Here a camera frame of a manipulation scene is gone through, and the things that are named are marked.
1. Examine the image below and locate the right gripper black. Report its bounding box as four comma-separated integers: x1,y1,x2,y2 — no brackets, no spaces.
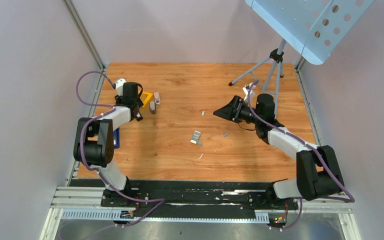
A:
213,95,262,125

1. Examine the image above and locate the pink stapler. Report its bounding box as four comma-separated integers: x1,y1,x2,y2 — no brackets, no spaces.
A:
153,92,161,105

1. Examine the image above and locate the grey white stapler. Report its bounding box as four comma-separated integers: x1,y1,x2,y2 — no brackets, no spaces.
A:
149,101,157,114

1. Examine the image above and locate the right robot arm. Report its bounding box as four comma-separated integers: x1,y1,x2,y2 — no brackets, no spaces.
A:
213,93,344,209

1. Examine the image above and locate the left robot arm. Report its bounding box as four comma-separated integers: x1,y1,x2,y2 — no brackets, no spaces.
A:
73,78,144,207

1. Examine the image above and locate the yellow plastic triangle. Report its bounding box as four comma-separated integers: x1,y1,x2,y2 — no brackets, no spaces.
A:
140,92,154,108

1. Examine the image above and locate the light blue music stand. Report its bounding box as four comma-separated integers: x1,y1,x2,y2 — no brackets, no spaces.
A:
228,0,377,118

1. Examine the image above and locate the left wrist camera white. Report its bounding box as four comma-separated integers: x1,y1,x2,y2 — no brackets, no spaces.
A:
114,78,127,96

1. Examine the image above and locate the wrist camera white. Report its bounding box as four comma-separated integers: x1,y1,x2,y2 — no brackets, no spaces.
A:
242,81,259,105
114,78,127,96

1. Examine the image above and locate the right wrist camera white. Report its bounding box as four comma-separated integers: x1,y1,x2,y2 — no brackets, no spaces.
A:
242,81,259,105

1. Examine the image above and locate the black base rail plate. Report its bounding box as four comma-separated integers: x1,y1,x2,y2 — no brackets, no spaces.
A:
100,180,301,220

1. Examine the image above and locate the aluminium frame post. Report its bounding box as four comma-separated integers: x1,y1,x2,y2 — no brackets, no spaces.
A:
62,0,106,71

